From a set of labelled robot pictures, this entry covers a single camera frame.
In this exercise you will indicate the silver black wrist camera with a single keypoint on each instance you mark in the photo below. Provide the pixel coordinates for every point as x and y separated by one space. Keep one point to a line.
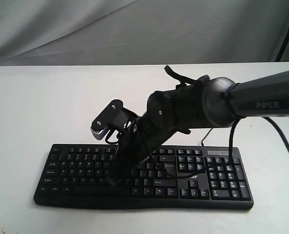
113 117

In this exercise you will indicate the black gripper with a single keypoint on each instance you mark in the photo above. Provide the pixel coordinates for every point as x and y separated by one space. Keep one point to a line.
139 138

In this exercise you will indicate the grey fabric backdrop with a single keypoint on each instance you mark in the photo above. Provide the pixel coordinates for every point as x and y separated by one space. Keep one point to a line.
134 32

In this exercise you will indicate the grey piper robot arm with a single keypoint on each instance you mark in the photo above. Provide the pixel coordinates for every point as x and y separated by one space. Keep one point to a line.
194 104

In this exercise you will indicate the black acer keyboard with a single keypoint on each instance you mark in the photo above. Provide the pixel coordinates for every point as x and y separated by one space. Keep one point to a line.
173 177

